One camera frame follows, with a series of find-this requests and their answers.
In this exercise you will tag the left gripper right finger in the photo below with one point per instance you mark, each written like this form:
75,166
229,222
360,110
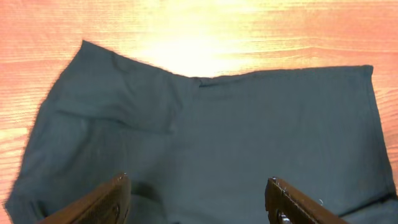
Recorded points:
287,205

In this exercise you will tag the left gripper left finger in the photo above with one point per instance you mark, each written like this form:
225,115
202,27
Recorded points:
109,203

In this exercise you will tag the black t-shirt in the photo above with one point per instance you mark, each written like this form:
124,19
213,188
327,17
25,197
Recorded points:
200,150

